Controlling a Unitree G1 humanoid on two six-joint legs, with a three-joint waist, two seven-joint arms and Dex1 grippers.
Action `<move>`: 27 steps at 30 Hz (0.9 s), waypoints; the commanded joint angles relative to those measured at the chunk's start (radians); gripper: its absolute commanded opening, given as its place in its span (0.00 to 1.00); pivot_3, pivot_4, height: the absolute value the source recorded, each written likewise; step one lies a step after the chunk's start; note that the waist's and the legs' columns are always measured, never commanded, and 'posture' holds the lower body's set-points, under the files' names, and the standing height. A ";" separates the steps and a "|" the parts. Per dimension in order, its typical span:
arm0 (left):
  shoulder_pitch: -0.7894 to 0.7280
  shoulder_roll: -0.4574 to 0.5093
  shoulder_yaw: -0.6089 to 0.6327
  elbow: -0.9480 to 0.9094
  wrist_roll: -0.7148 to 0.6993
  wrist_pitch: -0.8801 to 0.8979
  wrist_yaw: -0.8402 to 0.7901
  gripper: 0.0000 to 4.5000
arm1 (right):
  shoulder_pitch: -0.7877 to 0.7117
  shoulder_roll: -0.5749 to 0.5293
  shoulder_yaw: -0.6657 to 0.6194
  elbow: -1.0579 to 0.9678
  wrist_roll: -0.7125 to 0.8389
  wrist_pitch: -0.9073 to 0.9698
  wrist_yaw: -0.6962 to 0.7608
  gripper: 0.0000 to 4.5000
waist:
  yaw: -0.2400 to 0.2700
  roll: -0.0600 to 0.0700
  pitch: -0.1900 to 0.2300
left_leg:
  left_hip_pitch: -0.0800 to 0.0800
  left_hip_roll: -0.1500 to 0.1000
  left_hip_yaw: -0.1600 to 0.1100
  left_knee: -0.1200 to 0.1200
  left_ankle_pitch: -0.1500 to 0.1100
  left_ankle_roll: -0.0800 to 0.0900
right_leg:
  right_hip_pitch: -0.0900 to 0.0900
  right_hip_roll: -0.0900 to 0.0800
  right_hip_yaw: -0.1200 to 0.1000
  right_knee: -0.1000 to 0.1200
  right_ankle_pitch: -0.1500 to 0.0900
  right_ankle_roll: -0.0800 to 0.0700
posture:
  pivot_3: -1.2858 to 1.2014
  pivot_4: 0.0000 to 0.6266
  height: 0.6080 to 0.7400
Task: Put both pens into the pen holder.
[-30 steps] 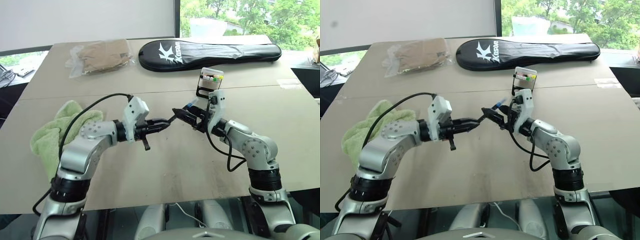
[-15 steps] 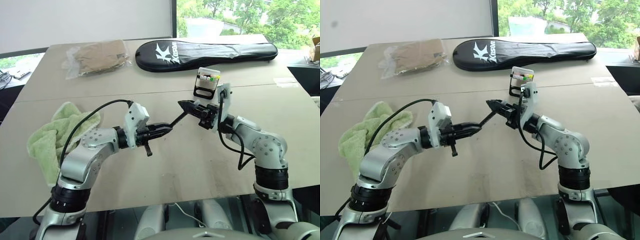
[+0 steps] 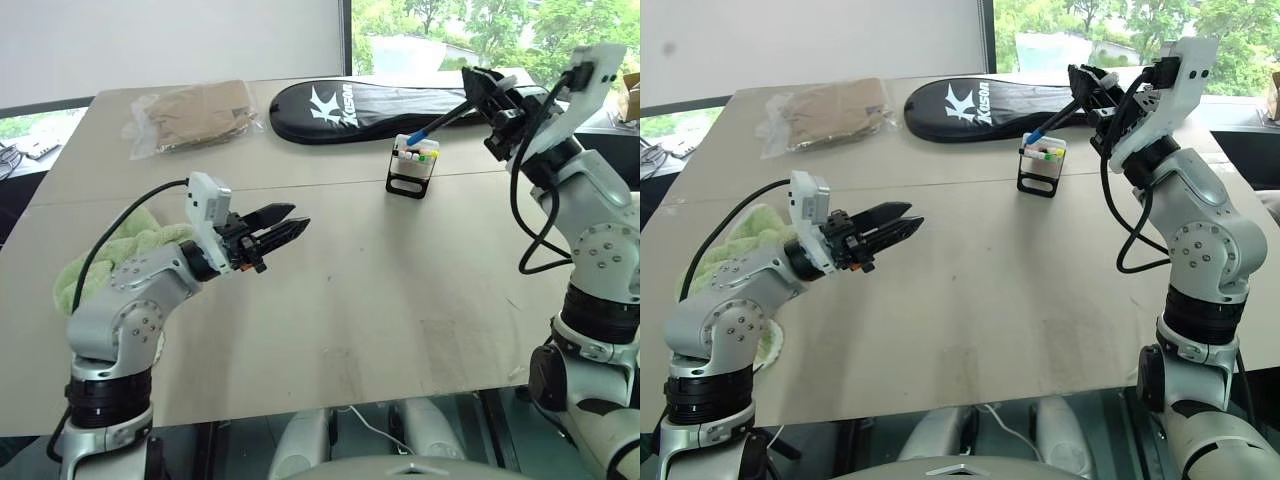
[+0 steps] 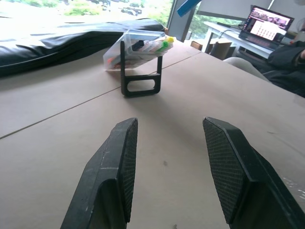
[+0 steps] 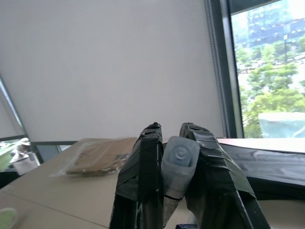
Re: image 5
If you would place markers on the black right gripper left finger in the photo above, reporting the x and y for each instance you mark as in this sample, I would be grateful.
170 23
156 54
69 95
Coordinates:
140 171

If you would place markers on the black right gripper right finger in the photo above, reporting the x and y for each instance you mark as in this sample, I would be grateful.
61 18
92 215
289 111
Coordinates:
214 171

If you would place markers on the grey pen with translucent cap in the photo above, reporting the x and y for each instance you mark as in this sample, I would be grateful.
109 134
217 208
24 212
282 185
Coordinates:
178 164

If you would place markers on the black table mat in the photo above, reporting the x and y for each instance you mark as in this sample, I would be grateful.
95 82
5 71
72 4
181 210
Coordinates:
267 167

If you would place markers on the small blue object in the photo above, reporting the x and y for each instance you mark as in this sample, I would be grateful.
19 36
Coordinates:
187 226

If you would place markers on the clear plastic bag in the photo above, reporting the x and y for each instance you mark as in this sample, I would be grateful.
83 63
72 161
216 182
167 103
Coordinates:
71 157

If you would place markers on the narrow white roller blind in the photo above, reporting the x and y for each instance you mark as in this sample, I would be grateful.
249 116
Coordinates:
9 121

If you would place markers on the green round lid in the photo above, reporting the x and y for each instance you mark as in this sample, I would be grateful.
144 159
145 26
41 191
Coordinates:
7 218

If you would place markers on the grey blind side rail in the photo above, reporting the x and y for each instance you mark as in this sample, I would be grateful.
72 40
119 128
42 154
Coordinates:
216 71

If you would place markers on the dark window frame post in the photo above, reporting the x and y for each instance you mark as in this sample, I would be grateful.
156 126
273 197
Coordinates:
232 71

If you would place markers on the slanted dark window frame bar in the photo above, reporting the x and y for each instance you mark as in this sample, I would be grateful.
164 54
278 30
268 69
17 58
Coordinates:
14 112

